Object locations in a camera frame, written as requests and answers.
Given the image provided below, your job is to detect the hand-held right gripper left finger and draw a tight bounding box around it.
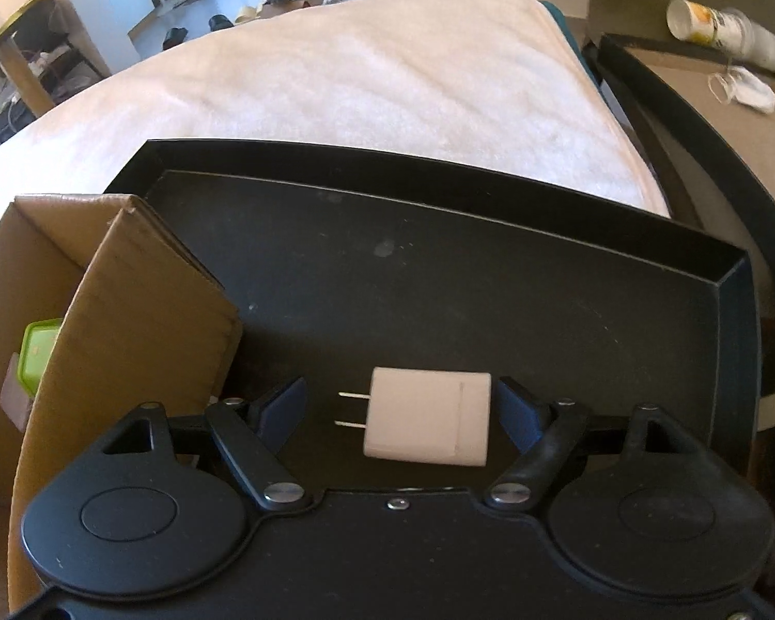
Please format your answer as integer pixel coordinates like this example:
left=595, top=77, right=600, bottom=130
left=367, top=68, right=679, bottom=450
left=102, top=376, right=312, bottom=519

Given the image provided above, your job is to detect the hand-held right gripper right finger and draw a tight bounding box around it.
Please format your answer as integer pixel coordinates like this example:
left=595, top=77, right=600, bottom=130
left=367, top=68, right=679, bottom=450
left=483, top=376, right=700, bottom=513

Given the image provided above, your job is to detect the white charger plug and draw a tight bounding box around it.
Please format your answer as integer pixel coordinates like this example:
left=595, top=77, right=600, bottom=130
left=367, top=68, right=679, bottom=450
left=337, top=367, right=492, bottom=468

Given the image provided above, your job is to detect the black tray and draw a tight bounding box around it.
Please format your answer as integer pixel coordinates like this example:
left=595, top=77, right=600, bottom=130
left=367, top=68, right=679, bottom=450
left=103, top=137, right=760, bottom=498

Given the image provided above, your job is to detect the brown cardboard box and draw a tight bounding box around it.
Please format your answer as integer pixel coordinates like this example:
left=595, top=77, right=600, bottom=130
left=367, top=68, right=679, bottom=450
left=0, top=192, right=243, bottom=620

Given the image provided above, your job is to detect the black side table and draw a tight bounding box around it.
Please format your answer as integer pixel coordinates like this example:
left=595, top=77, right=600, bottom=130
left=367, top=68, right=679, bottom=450
left=594, top=32, right=775, bottom=401

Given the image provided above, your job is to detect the white face mask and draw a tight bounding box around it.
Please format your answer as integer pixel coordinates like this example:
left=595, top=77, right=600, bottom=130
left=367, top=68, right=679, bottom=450
left=708, top=66, right=775, bottom=114

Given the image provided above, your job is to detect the stack of paper cups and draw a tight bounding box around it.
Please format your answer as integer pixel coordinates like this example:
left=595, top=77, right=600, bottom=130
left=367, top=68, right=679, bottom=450
left=667, top=0, right=775, bottom=69

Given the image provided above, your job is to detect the white cabinet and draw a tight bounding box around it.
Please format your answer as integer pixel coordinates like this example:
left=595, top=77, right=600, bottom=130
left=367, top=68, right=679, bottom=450
left=71, top=0, right=143, bottom=75

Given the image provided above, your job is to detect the gold-edged table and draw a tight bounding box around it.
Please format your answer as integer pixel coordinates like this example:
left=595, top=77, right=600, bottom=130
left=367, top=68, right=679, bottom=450
left=0, top=0, right=82, bottom=117

